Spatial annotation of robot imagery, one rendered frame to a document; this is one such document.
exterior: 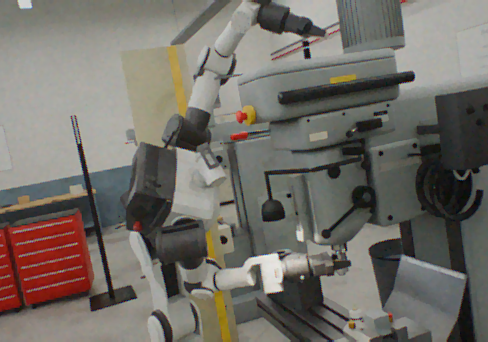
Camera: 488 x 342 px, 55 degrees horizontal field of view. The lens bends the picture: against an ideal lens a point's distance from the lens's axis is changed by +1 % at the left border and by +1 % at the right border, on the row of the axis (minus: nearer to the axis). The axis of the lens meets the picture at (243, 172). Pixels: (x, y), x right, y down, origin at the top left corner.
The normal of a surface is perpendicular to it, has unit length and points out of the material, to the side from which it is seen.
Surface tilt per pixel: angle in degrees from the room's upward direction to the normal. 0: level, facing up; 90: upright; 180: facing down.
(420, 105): 90
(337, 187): 90
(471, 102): 90
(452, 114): 90
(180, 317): 81
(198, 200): 58
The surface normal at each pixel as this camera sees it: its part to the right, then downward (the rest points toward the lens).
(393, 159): 0.36, 0.04
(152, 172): 0.44, -0.54
